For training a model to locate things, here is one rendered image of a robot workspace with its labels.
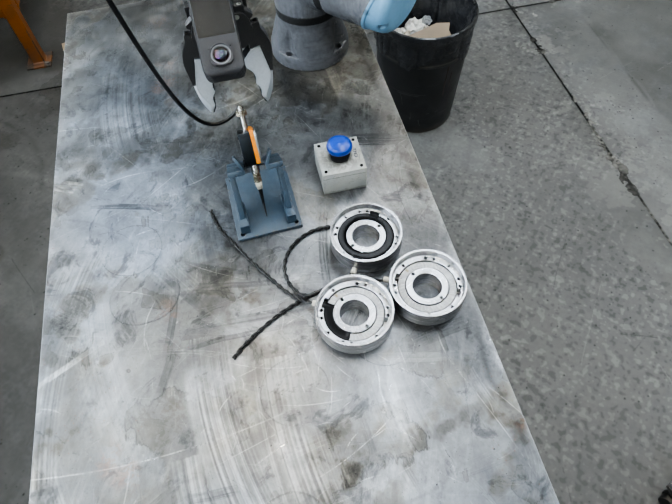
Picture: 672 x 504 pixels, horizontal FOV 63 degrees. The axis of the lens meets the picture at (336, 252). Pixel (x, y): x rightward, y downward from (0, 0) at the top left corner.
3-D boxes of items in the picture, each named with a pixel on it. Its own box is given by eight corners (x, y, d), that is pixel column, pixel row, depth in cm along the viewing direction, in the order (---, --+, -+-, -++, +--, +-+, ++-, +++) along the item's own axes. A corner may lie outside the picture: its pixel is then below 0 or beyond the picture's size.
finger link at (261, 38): (281, 58, 70) (250, 1, 63) (283, 66, 70) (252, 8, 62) (248, 74, 71) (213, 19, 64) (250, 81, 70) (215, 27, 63)
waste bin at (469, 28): (471, 131, 204) (495, 29, 169) (384, 147, 202) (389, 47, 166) (442, 72, 223) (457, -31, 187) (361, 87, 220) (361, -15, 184)
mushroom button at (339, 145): (355, 171, 87) (355, 149, 83) (330, 175, 87) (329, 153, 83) (349, 153, 89) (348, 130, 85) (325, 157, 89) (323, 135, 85)
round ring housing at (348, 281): (402, 301, 77) (404, 287, 74) (378, 369, 72) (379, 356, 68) (332, 280, 79) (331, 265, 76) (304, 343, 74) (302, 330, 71)
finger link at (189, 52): (218, 79, 71) (223, 17, 64) (219, 87, 70) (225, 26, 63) (180, 77, 69) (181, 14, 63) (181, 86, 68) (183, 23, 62)
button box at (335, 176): (367, 186, 89) (367, 165, 85) (324, 194, 88) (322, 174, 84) (355, 150, 93) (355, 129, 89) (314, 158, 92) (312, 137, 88)
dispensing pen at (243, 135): (258, 222, 82) (229, 109, 75) (256, 214, 85) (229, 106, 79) (273, 219, 82) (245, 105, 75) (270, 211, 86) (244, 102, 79)
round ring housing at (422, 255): (468, 273, 79) (473, 258, 76) (455, 338, 74) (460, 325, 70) (397, 257, 81) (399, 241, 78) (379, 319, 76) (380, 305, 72)
